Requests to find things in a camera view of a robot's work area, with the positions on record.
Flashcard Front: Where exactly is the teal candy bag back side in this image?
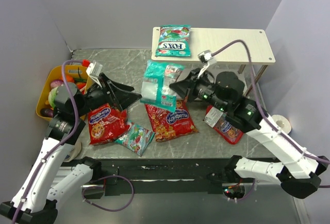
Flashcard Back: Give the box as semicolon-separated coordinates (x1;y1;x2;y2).
141;60;185;112

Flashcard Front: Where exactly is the teal Fox's candy bag front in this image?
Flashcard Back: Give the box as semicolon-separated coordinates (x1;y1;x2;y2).
155;24;191;57

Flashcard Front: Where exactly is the red candy bag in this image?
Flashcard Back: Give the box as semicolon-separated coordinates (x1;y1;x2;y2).
88;104;129;146
203;105;243;145
144;100;199;143

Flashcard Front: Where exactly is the teal mint candy bag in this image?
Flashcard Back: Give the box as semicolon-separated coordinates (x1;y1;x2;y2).
114;121;155;157

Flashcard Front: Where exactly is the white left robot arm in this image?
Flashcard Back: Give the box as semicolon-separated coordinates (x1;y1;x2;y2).
1;73;142;223

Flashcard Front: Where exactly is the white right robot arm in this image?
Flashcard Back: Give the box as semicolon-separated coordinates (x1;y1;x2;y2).
169;68;329;199

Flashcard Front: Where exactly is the white two-tier shelf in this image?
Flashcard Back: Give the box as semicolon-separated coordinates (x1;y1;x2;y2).
151;27;276;98

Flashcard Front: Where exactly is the red toy carrot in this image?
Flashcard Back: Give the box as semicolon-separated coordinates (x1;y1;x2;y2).
76;82;86;90

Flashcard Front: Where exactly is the yellow plastic basket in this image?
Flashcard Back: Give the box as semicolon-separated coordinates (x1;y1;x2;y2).
36;64;93;122

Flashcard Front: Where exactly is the orange toy pumpkin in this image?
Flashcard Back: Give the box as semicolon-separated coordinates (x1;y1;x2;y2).
60;75;75;83

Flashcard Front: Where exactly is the purple toy onion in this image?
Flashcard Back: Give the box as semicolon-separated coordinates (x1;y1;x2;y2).
50;79;64;89

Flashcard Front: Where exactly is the green toy lettuce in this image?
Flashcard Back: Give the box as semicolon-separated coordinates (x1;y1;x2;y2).
48;87;58;108

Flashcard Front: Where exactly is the purple toy eggplant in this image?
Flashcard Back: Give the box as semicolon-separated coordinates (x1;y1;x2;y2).
40;108;54;118

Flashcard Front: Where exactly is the white cloth bag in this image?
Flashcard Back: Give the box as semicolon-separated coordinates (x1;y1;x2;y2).
64;142;82;162

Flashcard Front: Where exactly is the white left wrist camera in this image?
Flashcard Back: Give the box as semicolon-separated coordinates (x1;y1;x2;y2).
86;60;103;86

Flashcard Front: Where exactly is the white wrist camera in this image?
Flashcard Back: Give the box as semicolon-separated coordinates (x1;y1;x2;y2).
86;60;103;86
197;50;217;79

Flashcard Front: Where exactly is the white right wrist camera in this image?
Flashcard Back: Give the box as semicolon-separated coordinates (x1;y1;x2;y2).
197;50;217;79

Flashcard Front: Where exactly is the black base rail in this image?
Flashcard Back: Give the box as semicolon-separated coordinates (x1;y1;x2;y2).
61;157;258;195

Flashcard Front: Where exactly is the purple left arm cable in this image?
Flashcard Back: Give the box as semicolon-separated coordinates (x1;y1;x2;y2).
11;59;91;222

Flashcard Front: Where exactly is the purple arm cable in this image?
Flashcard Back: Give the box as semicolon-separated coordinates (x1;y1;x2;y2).
11;59;91;222
211;39;330;164

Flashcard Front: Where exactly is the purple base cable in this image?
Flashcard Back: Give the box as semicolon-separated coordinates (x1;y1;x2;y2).
81;175;135;212

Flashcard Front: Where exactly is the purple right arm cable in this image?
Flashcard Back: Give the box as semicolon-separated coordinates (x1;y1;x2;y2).
211;39;330;164

